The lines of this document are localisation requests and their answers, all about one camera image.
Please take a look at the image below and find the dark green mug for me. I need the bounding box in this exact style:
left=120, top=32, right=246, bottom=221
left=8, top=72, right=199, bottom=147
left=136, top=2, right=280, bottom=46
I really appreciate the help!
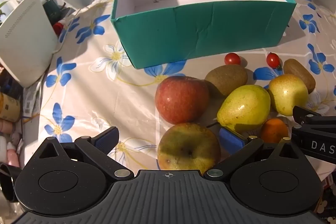
left=42, top=0, right=67, bottom=25

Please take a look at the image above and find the black cylinder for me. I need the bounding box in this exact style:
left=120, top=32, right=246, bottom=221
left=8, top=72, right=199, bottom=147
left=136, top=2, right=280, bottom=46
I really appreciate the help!
left=0, top=163, right=22, bottom=203

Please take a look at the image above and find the yellow jar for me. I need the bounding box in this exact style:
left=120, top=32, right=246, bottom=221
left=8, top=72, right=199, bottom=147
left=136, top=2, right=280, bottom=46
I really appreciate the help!
left=0, top=93, right=21, bottom=122

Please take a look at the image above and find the small yellow pear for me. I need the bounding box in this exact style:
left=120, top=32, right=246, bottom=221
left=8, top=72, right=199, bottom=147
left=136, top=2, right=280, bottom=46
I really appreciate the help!
left=268, top=74, right=309, bottom=116

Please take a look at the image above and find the pink bottle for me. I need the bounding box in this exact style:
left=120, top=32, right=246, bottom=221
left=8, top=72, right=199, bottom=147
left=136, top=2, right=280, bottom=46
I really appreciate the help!
left=0, top=120, right=23, bottom=135

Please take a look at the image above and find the white cable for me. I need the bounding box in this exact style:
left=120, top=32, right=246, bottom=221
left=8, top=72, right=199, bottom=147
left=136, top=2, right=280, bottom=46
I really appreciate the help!
left=51, top=9, right=80, bottom=54

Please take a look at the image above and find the elongated brown kiwi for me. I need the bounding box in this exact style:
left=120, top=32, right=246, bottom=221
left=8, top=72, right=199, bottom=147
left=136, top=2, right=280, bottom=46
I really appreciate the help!
left=283, top=59, right=316, bottom=94

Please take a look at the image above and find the floral tablecloth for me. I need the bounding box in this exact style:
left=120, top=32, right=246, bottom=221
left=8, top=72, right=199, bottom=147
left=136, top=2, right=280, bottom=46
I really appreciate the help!
left=24, top=0, right=336, bottom=182

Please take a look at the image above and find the green russet apple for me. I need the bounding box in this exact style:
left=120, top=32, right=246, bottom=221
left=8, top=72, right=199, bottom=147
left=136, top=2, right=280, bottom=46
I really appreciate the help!
left=157, top=123, right=221, bottom=171

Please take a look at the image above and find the small red object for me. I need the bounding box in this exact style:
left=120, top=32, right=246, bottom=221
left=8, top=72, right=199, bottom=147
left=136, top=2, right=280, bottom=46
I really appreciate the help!
left=52, top=22, right=64, bottom=35

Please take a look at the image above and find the green plant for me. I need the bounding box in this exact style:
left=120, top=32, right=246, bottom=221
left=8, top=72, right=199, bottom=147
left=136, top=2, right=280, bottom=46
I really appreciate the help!
left=0, top=0, right=11, bottom=20

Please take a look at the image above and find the printed paper packet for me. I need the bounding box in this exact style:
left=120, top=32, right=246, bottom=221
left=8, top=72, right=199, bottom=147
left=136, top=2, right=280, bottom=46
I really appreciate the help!
left=22, top=82, right=43, bottom=119

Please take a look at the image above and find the red apple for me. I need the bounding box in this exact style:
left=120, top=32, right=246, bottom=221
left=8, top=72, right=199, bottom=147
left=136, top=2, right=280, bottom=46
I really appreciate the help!
left=155, top=76, right=210, bottom=125

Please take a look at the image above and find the plump brown kiwi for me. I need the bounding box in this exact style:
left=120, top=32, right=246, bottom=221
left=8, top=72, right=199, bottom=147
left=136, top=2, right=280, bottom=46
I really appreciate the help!
left=205, top=64, right=248, bottom=97

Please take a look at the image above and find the white router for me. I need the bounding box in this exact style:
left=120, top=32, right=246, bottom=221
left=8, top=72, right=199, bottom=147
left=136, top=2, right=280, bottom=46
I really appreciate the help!
left=0, top=0, right=59, bottom=88

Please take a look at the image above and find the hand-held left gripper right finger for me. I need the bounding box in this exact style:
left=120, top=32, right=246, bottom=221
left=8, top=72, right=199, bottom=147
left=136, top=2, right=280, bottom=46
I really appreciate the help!
left=203, top=127, right=300, bottom=180

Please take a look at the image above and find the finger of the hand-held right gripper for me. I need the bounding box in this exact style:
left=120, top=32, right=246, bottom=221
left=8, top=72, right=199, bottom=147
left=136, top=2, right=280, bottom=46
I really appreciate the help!
left=293, top=105, right=336, bottom=126

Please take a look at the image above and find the orange mandarin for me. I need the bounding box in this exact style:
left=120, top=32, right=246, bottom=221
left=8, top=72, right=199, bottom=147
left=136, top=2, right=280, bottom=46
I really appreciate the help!
left=260, top=118, right=289, bottom=144

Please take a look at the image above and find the teal cardboard box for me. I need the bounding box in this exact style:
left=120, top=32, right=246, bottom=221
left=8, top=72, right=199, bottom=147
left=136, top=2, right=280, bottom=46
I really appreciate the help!
left=110, top=0, right=298, bottom=70

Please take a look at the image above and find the red cherry tomato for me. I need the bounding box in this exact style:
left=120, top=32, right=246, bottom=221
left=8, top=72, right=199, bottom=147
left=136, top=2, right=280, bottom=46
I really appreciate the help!
left=266, top=52, right=280, bottom=68
left=224, top=53, right=241, bottom=65

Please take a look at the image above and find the large yellow pear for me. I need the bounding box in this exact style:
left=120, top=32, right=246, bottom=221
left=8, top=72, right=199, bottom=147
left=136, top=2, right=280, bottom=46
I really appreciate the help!
left=217, top=85, right=271, bottom=132

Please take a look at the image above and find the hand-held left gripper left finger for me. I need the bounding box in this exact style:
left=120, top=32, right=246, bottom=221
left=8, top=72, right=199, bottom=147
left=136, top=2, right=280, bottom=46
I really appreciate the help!
left=39, top=126, right=135, bottom=180

